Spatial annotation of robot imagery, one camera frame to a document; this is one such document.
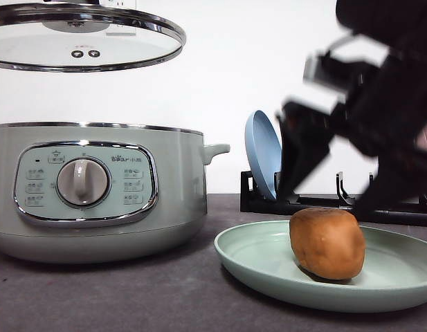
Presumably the grey table mat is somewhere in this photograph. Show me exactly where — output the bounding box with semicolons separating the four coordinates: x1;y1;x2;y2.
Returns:
0;194;427;332

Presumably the white wall socket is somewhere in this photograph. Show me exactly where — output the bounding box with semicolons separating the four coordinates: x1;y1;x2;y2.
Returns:
100;0;136;37

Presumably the black plate rack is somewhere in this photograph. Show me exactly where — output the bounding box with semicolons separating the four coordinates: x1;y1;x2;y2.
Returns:
240;170;427;228

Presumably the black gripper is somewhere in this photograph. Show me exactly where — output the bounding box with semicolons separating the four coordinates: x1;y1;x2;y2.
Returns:
278;0;427;215

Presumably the blue plate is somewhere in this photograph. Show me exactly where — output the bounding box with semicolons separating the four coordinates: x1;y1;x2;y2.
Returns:
245;110;282;200

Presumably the green electric steamer pot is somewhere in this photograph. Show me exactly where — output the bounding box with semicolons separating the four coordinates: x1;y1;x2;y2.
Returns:
0;121;230;264

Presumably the glass steamer lid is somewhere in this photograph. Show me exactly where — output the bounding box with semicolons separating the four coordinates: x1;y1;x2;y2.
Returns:
0;0;187;72

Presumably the brown potato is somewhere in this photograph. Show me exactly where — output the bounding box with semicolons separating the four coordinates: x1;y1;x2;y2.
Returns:
289;207;366;281

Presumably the green plate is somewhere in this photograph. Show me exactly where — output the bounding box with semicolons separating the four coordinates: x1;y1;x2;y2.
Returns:
215;221;427;313

